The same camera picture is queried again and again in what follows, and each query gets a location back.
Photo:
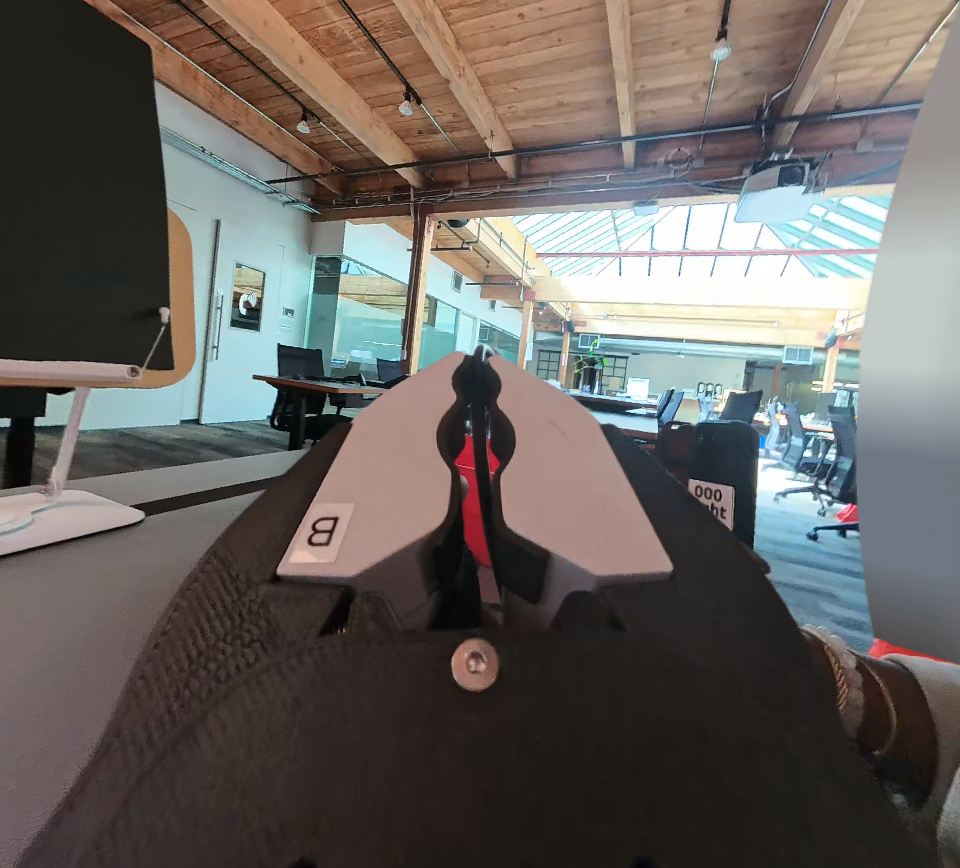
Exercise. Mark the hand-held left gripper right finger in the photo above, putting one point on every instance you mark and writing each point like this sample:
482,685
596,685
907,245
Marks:
585,493

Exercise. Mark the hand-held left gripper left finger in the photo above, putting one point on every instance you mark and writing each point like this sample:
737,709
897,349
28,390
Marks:
375,478

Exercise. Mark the red plastic bin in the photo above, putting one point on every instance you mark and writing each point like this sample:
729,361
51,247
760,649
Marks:
469,500

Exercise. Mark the wooden office desk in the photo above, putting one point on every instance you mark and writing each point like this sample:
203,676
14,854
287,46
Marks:
330,382

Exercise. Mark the black office chair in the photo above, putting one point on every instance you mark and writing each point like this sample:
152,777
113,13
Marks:
300,365
840,448

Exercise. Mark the green potted plant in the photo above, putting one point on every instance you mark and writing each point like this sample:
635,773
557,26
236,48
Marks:
591,358

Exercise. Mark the white double door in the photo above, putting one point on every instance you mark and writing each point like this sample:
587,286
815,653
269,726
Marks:
255,373

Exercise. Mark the ceiling projector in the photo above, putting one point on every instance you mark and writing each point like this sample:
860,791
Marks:
780,189

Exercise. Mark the ceiling spotlight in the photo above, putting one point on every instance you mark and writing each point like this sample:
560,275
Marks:
303,125
406,105
720,48

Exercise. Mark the wooden board with black sheet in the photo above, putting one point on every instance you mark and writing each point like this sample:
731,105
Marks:
75,170

